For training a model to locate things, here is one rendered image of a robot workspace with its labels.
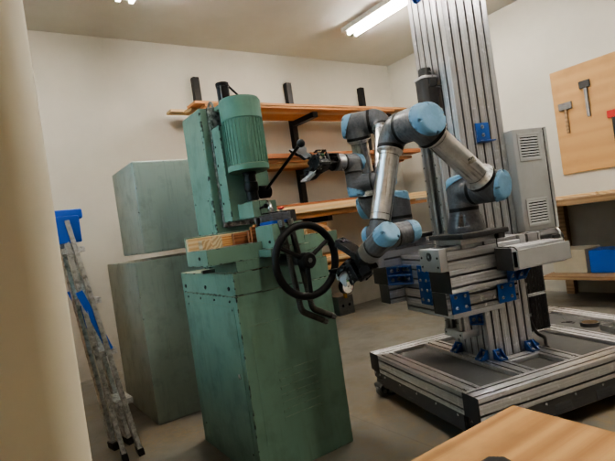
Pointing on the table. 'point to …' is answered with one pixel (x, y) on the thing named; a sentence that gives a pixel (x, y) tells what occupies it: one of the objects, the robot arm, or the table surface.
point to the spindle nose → (251, 186)
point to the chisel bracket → (252, 209)
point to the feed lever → (278, 173)
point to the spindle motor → (243, 134)
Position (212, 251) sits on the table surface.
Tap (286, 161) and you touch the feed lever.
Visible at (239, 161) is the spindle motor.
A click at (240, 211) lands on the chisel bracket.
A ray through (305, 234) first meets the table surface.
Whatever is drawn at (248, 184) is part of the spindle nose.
